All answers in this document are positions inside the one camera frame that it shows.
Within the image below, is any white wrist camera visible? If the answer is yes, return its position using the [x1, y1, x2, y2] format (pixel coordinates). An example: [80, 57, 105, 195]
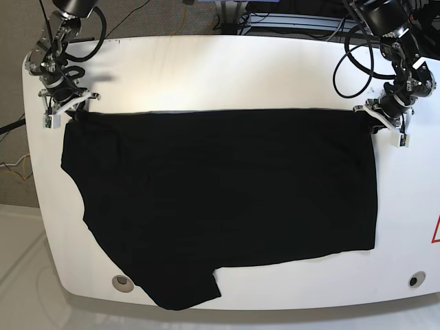
[390, 132, 410, 148]
[43, 114, 61, 129]

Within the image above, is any aluminium frame rail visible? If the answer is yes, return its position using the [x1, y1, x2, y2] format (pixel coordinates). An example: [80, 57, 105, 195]
[246, 12, 355, 39]

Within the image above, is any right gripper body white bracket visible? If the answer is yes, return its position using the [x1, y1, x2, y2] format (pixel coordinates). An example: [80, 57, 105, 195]
[38, 89, 101, 116]

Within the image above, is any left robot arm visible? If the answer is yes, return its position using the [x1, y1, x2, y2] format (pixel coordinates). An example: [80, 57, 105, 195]
[332, 1, 436, 146]

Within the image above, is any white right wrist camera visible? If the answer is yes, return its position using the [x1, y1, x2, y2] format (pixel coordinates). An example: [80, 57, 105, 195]
[43, 114, 61, 129]

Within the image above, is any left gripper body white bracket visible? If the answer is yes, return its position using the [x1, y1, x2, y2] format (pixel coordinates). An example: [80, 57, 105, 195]
[353, 98, 413, 135]

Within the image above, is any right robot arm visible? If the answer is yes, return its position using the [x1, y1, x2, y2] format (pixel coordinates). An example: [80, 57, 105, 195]
[25, 1, 107, 129]

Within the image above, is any yellow cable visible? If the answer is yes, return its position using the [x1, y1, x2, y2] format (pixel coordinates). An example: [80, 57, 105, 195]
[171, 5, 188, 35]

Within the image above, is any white floor cable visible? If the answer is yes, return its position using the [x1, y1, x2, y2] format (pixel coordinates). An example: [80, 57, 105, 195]
[0, 153, 28, 182]

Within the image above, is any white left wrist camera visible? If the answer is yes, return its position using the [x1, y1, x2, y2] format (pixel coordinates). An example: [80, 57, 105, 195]
[390, 132, 410, 148]

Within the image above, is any black T-shirt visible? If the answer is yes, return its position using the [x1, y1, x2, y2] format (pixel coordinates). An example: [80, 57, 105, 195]
[61, 109, 378, 311]

